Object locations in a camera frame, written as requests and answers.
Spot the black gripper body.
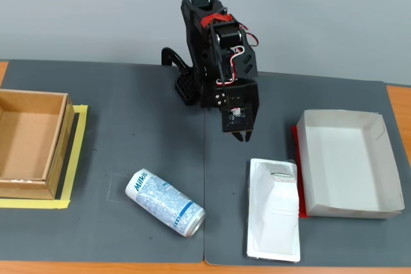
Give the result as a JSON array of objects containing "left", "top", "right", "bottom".
[{"left": 200, "top": 78, "right": 259, "bottom": 133}]

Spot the white packaged sandwich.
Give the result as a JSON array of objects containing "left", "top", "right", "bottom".
[{"left": 246, "top": 158, "right": 302, "bottom": 262}]

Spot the gray paper tray box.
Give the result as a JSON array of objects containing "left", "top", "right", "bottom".
[{"left": 295, "top": 109, "right": 405, "bottom": 220}]

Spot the brown cardboard box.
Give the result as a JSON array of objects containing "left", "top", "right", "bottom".
[{"left": 0, "top": 89, "right": 75, "bottom": 200}]

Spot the red paper sheet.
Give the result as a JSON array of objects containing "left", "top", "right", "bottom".
[{"left": 291, "top": 125, "right": 309, "bottom": 219}]

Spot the dark gray mat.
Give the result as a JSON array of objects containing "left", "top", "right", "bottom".
[
  {"left": 0, "top": 59, "right": 206, "bottom": 262},
  {"left": 204, "top": 71, "right": 411, "bottom": 268}
]

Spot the white blue Milkis can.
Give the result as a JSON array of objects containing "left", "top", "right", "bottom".
[{"left": 125, "top": 167, "right": 206, "bottom": 239}]

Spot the yellow masking tape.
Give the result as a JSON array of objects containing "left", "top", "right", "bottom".
[{"left": 0, "top": 104, "right": 89, "bottom": 210}]

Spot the black gripper camera module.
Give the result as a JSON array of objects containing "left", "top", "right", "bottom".
[{"left": 221, "top": 104, "right": 255, "bottom": 133}]

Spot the red white servo cable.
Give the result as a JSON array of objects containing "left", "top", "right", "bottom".
[{"left": 215, "top": 22, "right": 261, "bottom": 88}]

